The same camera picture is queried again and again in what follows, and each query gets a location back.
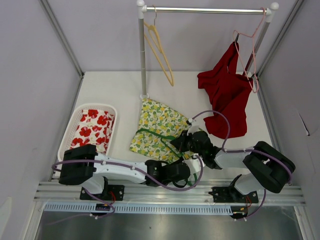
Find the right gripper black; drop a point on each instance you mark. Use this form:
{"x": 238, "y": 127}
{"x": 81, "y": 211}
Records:
{"x": 180, "y": 142}

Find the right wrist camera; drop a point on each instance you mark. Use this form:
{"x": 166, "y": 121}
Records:
{"x": 193, "y": 126}

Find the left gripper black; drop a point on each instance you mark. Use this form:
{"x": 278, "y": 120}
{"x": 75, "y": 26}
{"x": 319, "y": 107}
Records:
{"x": 178, "y": 161}

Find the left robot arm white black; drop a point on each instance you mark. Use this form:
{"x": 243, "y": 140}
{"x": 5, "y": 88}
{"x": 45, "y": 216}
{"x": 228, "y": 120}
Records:
{"x": 84, "y": 166}

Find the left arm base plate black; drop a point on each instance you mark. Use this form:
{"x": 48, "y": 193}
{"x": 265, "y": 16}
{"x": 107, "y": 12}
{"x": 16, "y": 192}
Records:
{"x": 113, "y": 192}

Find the yellow plastic hanger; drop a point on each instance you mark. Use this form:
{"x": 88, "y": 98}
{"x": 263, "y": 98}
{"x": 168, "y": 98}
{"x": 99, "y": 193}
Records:
{"x": 154, "y": 42}

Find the white plastic basket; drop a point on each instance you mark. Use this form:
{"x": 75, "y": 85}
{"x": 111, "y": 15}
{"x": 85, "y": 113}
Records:
{"x": 75, "y": 119}

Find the red garment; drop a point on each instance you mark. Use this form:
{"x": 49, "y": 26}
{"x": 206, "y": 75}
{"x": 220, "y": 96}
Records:
{"x": 228, "y": 94}

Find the clothes rack metal white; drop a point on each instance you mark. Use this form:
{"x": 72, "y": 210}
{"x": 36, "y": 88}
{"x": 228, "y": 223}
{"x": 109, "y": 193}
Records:
{"x": 257, "y": 37}

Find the right aluminium frame post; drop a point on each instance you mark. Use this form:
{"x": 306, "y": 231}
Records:
{"x": 281, "y": 35}

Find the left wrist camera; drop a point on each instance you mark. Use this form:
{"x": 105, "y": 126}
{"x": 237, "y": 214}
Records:
{"x": 195, "y": 164}

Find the green plastic hanger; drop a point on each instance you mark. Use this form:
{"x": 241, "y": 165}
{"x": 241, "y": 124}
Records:
{"x": 160, "y": 140}

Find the aluminium frame post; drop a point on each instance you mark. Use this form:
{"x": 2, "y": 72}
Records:
{"x": 61, "y": 35}
{"x": 281, "y": 35}

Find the lemon print skirt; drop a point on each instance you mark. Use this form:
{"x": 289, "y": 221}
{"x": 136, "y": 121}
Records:
{"x": 162, "y": 119}

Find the aluminium rail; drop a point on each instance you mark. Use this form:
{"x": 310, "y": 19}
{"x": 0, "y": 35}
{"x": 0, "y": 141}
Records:
{"x": 142, "y": 194}

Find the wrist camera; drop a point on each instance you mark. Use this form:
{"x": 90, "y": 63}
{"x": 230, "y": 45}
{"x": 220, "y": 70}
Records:
{"x": 195, "y": 164}
{"x": 193, "y": 126}

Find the red flower print cloth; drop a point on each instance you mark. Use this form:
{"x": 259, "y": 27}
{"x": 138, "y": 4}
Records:
{"x": 95, "y": 128}

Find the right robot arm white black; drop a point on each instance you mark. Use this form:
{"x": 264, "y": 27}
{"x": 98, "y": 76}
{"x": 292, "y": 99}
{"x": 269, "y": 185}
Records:
{"x": 268, "y": 168}

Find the left aluminium frame post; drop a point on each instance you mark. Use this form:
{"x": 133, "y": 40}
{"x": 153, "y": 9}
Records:
{"x": 61, "y": 35}

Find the white slotted cable duct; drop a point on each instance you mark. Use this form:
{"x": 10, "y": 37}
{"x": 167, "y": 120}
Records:
{"x": 136, "y": 208}

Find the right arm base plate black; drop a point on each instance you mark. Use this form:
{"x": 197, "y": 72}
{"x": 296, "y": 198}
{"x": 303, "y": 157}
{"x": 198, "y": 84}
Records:
{"x": 223, "y": 194}

